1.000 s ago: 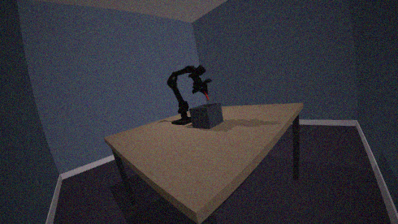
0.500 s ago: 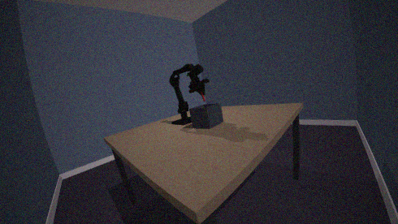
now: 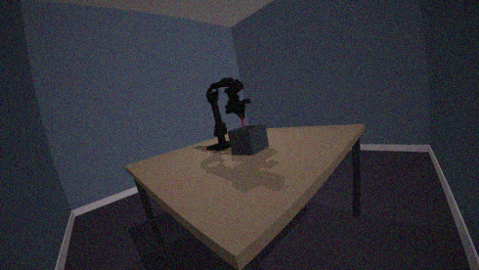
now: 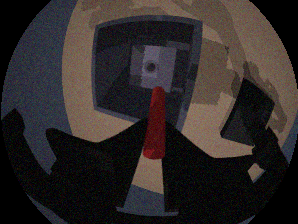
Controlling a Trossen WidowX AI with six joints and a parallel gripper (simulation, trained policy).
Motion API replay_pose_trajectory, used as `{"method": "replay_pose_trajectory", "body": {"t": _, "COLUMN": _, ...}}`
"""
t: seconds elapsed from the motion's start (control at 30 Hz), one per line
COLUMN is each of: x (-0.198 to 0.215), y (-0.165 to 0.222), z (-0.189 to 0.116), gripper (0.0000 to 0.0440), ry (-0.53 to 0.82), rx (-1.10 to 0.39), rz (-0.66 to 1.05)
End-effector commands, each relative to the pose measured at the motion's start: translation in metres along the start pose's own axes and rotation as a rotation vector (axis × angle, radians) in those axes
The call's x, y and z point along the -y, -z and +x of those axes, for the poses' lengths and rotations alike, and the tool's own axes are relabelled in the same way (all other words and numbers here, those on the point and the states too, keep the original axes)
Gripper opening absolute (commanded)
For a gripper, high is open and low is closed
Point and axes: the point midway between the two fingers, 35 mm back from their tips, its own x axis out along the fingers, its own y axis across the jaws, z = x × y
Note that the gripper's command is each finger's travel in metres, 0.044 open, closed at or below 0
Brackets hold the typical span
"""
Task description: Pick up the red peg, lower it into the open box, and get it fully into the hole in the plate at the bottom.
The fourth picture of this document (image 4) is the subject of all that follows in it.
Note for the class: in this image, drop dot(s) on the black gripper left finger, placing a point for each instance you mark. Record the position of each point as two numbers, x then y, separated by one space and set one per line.
113 160

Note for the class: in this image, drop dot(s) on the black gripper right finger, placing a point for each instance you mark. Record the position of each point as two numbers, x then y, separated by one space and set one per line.
186 169

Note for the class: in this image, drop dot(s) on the red peg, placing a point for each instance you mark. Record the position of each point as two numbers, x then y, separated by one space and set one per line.
154 146

